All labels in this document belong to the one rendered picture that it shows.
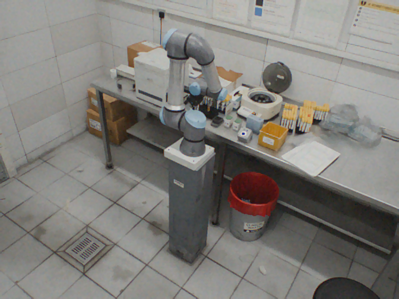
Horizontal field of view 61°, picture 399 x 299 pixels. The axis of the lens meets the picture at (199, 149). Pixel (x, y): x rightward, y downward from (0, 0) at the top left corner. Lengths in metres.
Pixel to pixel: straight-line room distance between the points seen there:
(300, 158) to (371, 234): 0.89
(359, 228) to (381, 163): 0.61
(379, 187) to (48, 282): 2.11
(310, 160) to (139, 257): 1.36
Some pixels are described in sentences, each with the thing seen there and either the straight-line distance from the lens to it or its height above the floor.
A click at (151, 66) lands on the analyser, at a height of 1.16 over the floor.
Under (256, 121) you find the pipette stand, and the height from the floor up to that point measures 0.97.
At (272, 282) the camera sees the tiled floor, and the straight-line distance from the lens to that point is 2.54.
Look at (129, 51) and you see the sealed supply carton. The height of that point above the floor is 1.02.
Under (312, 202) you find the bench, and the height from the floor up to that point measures 0.27.
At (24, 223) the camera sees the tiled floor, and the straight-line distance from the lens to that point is 2.99.
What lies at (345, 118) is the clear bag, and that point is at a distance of 2.41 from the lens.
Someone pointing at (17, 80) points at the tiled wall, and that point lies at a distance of 3.20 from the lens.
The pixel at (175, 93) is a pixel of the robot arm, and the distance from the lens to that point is 1.82.
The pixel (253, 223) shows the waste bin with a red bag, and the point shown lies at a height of 0.23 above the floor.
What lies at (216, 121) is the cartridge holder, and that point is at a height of 0.91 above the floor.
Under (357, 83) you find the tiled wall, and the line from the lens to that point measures 2.45.
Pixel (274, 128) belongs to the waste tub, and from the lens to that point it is 2.18.
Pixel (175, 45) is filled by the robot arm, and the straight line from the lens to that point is 1.72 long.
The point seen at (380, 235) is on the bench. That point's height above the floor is 0.27.
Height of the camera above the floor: 2.10
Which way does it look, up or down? 37 degrees down
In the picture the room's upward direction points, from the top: 4 degrees clockwise
